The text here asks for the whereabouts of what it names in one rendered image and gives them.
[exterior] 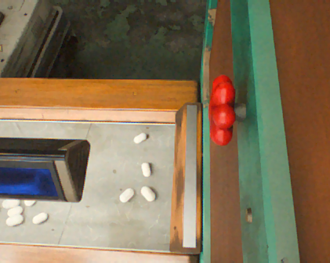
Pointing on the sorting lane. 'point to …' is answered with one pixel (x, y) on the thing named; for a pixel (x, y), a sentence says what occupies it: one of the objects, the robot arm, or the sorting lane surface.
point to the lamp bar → (38, 168)
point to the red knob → (223, 110)
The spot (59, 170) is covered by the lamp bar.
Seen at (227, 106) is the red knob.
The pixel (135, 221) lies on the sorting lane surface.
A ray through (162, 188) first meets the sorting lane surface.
